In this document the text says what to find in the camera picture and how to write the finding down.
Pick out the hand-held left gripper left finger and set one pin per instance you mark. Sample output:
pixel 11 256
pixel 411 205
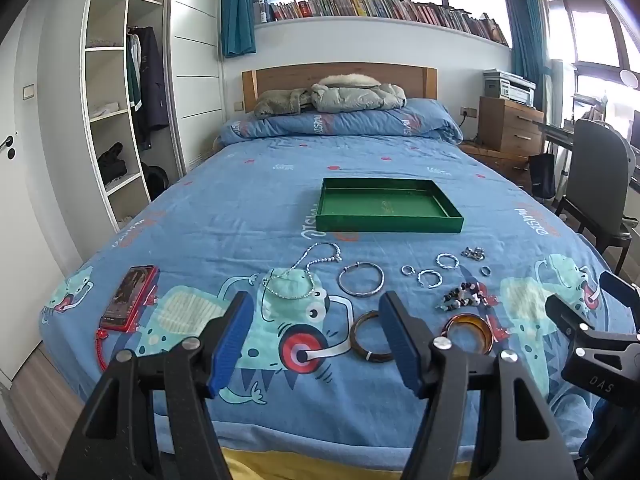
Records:
pixel 232 345

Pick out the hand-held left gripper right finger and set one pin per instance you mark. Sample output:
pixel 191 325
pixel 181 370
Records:
pixel 400 345

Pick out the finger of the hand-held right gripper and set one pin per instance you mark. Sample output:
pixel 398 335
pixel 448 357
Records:
pixel 622 291
pixel 567 315

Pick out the dark brown bangle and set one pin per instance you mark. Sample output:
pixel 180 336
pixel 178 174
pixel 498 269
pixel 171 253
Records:
pixel 353 336

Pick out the wide amber bangle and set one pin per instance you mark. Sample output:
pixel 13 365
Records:
pixel 467 316

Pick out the silver bangle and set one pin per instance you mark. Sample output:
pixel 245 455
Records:
pixel 340 280

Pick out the twisted silver hoop earring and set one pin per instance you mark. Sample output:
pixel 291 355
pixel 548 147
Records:
pixel 438 260

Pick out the silver wristwatch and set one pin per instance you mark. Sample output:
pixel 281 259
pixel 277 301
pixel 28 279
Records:
pixel 472 253

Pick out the green tray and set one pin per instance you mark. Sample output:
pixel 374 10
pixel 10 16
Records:
pixel 380 205

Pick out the red smartphone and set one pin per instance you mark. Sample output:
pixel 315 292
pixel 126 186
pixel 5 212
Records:
pixel 127 297

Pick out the grey chair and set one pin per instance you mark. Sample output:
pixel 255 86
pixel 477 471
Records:
pixel 595 170

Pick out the black tote bag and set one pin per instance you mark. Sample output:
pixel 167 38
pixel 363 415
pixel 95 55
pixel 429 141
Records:
pixel 542 175

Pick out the yellow mattress sheet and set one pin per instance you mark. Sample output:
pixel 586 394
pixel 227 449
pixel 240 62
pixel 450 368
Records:
pixel 325 467

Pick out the black floor bag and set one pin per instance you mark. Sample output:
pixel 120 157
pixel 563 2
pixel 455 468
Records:
pixel 155 180

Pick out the wooden drawer chest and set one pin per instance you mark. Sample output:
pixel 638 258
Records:
pixel 510 125

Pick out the round white lamp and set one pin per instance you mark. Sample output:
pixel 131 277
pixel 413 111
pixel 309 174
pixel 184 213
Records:
pixel 629 79

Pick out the black folded clothes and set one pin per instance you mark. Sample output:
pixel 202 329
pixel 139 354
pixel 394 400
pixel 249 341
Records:
pixel 112 162

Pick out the white printer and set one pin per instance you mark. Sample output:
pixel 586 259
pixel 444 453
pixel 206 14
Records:
pixel 515 91

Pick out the blue pillow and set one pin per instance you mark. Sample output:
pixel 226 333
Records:
pixel 350 122

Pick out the olive fleece jacket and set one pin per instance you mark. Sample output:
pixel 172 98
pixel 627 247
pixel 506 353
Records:
pixel 280 102

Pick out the grey puffer jacket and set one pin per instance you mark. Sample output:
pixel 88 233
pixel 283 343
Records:
pixel 350 97

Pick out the white door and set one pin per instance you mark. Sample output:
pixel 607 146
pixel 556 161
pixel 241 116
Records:
pixel 30 185

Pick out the white wardrobe sliding doors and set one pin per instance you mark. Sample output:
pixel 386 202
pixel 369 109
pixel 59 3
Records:
pixel 197 85

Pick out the white folded clothes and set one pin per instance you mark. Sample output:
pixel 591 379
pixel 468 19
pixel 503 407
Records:
pixel 105 110

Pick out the dark hanging jacket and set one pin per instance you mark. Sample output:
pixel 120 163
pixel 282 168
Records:
pixel 150 90

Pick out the wooden headboard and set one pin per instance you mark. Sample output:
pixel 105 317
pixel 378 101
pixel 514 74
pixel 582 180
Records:
pixel 285 77

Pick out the teal curtain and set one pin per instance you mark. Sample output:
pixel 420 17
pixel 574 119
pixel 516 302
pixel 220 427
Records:
pixel 237 10
pixel 525 35

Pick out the green and white garment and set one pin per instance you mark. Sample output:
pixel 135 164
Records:
pixel 132 75

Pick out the row of books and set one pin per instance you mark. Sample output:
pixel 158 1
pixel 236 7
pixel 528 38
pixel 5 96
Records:
pixel 390 7

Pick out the white open wardrobe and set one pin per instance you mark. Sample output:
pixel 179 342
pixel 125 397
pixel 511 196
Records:
pixel 107 25

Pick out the light switch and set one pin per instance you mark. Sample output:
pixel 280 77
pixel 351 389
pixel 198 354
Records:
pixel 29 91

